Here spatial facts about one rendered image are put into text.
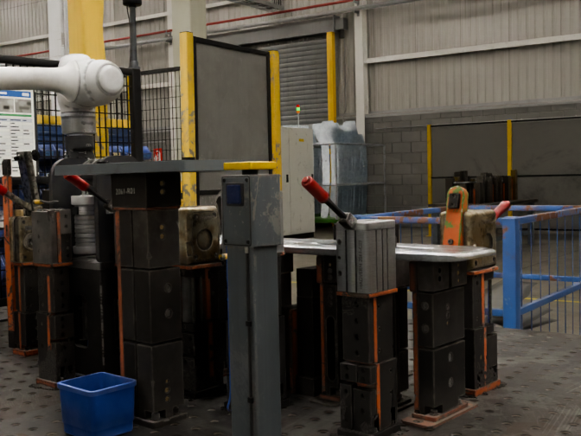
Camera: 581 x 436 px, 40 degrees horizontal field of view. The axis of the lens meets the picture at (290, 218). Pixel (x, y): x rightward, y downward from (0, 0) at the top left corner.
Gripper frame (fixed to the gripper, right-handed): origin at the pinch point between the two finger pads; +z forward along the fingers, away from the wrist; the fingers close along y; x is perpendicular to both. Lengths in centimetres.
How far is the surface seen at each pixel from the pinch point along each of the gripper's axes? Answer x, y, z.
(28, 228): -1.7, -17.4, 3.5
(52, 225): -35.5, -31.6, 1.6
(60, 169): -52, -40, -9
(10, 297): 11.0, -15.9, 21.7
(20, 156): 0.0, -17.5, -14.7
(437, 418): -110, -4, 37
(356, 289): -105, -20, 12
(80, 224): -33.5, -23.3, 1.9
